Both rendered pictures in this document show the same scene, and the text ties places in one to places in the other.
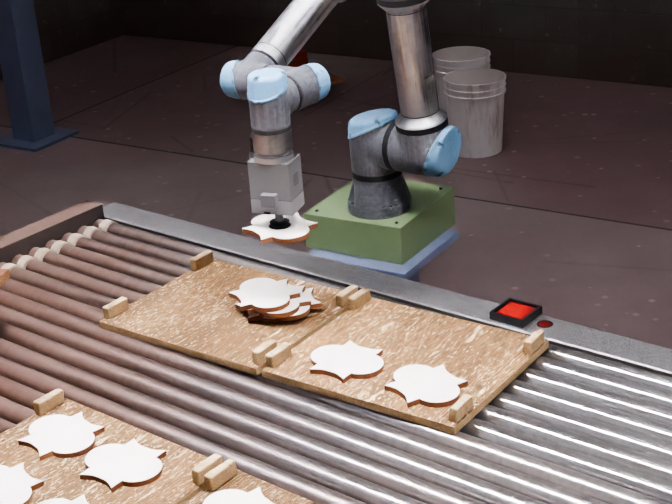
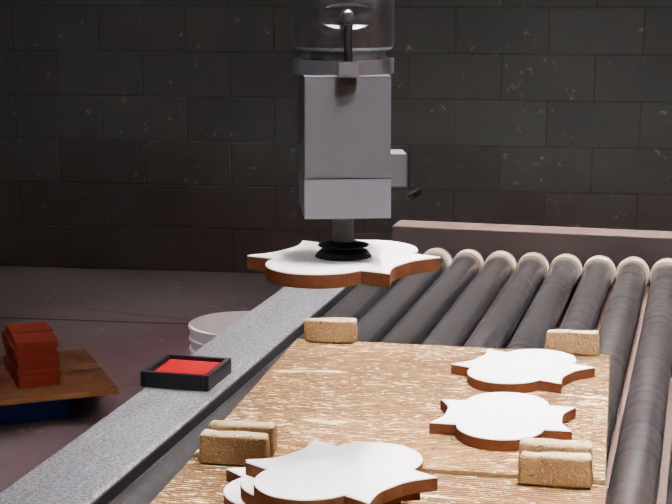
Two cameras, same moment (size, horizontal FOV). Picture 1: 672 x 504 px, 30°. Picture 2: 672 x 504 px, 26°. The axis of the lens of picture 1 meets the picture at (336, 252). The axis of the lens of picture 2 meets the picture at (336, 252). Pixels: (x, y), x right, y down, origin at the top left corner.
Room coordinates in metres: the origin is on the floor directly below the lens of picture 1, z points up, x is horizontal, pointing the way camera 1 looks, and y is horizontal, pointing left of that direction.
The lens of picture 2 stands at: (2.72, 1.08, 1.34)
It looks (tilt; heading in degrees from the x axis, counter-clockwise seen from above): 11 degrees down; 244
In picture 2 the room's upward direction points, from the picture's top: straight up
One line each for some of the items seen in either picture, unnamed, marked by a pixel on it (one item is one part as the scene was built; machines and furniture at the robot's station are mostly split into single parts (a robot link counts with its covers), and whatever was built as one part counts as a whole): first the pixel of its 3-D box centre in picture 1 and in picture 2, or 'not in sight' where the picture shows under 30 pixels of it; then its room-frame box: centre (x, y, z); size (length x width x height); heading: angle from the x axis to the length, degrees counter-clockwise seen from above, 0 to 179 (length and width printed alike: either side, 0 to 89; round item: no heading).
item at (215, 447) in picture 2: (347, 296); (234, 447); (2.29, -0.02, 0.95); 0.06 x 0.02 x 0.03; 143
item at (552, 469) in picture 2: (264, 351); (556, 468); (2.08, 0.15, 0.95); 0.06 x 0.02 x 0.03; 143
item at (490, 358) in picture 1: (406, 358); (425, 405); (2.05, -0.12, 0.93); 0.41 x 0.35 x 0.02; 53
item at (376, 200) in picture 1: (378, 187); not in sight; (2.73, -0.11, 1.01); 0.15 x 0.15 x 0.10
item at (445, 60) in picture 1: (461, 88); not in sight; (6.24, -0.71, 0.19); 0.30 x 0.30 x 0.37
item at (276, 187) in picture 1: (272, 182); (358, 133); (2.24, 0.11, 1.23); 0.10 x 0.09 x 0.16; 159
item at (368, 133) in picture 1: (376, 140); not in sight; (2.73, -0.11, 1.13); 0.13 x 0.12 x 0.14; 52
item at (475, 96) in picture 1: (475, 113); not in sight; (5.81, -0.72, 0.19); 0.30 x 0.30 x 0.37
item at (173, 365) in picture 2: (515, 313); (186, 373); (2.21, -0.35, 0.92); 0.06 x 0.06 x 0.01; 50
